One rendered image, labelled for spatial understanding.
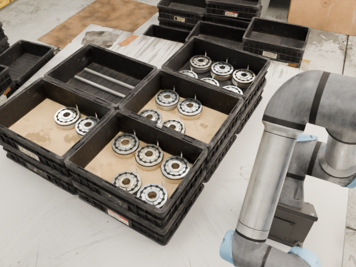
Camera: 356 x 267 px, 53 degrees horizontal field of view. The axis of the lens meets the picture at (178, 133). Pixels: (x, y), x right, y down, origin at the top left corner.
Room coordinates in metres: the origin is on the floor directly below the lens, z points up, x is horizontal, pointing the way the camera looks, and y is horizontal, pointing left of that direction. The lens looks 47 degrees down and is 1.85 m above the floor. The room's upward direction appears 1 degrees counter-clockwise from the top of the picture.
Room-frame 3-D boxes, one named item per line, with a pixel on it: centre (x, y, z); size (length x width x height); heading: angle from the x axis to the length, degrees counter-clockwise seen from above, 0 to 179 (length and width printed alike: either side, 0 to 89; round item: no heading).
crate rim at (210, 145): (1.02, -0.02, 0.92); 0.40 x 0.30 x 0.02; 58
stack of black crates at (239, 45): (2.23, -0.30, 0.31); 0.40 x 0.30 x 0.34; 67
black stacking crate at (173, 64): (1.28, -0.17, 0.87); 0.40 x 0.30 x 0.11; 58
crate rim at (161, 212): (0.77, 0.14, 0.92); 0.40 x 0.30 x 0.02; 58
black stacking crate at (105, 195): (0.77, 0.14, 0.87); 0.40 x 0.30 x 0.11; 58
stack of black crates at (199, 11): (2.76, -0.08, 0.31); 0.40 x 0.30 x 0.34; 67
